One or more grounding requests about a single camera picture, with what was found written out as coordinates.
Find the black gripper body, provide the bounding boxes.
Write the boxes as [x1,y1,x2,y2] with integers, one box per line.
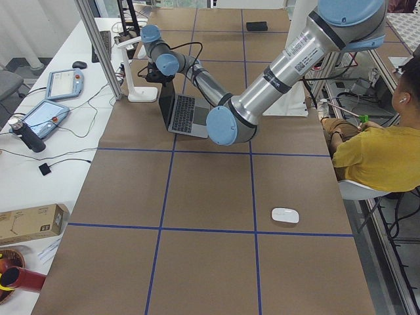
[145,62,175,84]

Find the grey laptop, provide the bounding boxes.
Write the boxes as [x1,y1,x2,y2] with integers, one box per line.
[159,81,210,138]

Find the black mouse pad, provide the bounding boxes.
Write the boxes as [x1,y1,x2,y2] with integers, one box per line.
[245,21,268,32]

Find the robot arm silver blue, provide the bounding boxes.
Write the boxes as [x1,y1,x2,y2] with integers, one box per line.
[140,1,388,146]

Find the white desk lamp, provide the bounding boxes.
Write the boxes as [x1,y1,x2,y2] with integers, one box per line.
[115,34,158,103]

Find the black computer mouse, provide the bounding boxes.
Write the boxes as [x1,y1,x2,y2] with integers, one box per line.
[72,60,87,70]

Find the white computer mouse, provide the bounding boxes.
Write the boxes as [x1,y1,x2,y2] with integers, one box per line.
[271,207,300,224]

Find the black keyboard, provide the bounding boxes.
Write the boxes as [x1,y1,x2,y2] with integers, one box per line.
[91,30,112,64]

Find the upper blue teach pendant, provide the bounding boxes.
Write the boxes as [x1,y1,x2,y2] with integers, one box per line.
[45,68,84,100]

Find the blue teach pendant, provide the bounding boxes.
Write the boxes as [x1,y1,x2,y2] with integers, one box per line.
[45,68,84,100]
[22,100,70,139]

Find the lower blue teach pendant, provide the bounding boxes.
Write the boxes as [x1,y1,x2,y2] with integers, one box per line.
[22,100,70,139]

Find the small black square device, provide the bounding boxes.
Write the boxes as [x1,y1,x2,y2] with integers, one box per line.
[39,163,51,176]

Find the black water bottle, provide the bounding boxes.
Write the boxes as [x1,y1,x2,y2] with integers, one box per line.
[8,117,46,153]

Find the brown paper table cover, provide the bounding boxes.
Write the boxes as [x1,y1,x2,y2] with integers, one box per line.
[31,8,377,315]

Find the brown cardboard box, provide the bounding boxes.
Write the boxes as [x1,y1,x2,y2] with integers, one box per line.
[1,204,69,245]

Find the white chair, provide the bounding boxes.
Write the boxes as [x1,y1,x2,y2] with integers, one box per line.
[337,179,394,230]

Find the woven basket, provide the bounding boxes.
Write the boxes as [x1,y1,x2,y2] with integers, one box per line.
[1,249,25,304]

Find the red cylinder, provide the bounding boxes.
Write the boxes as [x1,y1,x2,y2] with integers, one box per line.
[1,266,47,293]

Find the person in yellow shirt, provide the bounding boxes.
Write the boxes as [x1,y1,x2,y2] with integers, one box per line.
[320,57,419,192]

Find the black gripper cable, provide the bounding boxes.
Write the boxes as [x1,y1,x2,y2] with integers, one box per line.
[136,41,203,78]

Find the aluminium frame post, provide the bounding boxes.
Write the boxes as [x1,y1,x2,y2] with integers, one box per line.
[74,0,122,100]

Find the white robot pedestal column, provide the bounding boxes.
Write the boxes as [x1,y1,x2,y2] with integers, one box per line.
[262,0,309,117]

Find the green handled grabber tool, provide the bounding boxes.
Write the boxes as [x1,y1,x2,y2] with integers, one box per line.
[321,98,369,123]

